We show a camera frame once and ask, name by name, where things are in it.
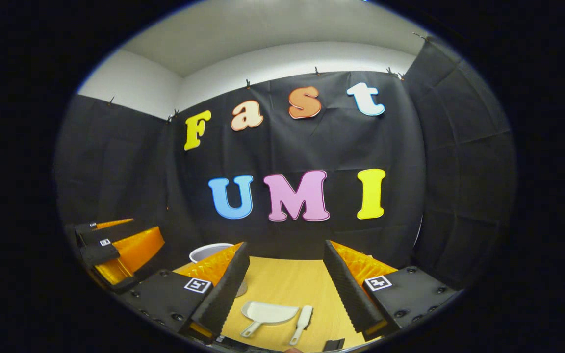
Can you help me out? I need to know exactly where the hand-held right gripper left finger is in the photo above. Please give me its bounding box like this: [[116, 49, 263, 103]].
[[117, 241, 251, 344]]

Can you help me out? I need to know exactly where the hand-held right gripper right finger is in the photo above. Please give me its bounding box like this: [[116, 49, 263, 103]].
[[323, 240, 461, 342]]

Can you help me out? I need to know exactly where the white garbage bin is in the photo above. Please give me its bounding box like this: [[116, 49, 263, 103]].
[[189, 243, 234, 263]]

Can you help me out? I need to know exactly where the small grey broom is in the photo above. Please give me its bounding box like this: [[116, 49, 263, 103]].
[[289, 305, 313, 346]]

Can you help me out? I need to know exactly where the grey dustpan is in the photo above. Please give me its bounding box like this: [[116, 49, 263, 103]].
[[241, 301, 300, 338]]

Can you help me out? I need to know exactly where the wooden desktop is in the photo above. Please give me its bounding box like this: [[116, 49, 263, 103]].
[[172, 256, 371, 353]]

